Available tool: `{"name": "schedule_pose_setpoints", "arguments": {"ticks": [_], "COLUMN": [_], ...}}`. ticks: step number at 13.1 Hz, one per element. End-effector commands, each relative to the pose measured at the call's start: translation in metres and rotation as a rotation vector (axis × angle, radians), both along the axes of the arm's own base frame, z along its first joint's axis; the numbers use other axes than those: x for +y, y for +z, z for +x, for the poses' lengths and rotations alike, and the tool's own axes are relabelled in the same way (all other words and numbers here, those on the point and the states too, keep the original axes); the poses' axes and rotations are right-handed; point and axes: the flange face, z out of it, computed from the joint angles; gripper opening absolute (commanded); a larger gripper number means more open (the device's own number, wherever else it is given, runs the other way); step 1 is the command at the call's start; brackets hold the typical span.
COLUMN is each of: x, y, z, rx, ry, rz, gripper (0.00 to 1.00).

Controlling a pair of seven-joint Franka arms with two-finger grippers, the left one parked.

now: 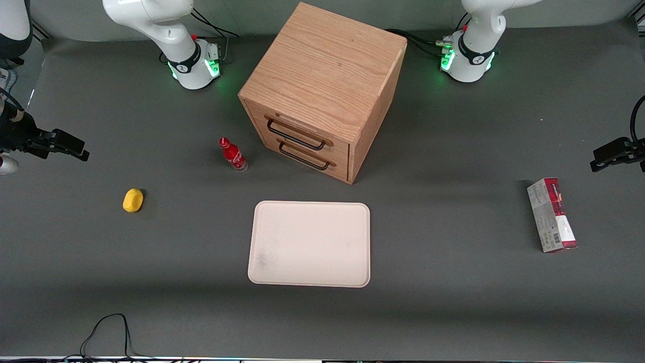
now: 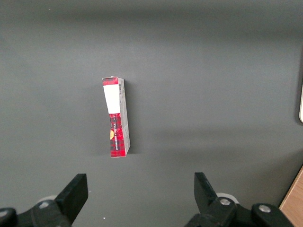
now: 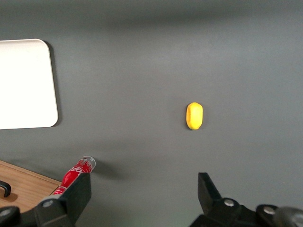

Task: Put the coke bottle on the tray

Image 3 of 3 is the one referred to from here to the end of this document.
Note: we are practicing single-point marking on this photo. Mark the white rectangular tray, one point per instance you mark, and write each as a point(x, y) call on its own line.
point(26, 82)

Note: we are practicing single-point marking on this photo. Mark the yellow lemon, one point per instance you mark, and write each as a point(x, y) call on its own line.
point(194, 116)

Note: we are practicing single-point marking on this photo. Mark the red coke bottle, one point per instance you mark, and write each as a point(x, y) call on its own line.
point(73, 173)

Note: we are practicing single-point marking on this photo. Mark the wooden box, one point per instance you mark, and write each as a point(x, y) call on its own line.
point(30, 186)

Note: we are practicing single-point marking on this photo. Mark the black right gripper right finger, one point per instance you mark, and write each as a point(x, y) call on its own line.
point(209, 198)

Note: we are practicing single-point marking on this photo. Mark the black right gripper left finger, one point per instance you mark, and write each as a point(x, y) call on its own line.
point(75, 196)

